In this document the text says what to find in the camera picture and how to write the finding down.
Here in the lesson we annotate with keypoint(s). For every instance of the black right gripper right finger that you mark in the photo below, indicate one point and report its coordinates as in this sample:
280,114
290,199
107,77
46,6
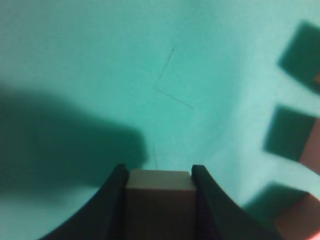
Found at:
218,217

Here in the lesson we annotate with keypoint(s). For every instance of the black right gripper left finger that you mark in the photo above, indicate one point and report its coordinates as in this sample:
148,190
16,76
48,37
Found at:
102,217

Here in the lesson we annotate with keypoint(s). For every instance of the pink cube column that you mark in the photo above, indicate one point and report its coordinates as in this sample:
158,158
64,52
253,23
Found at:
160,205
317,79

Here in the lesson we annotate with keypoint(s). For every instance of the pink cube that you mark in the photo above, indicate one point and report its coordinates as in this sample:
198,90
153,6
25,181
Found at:
300,221

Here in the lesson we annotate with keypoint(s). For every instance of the pink cube low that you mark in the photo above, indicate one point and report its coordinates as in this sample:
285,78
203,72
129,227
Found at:
310,156

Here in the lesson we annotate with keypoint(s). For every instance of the green backdrop cloth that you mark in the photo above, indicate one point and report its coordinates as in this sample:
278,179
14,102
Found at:
155,84

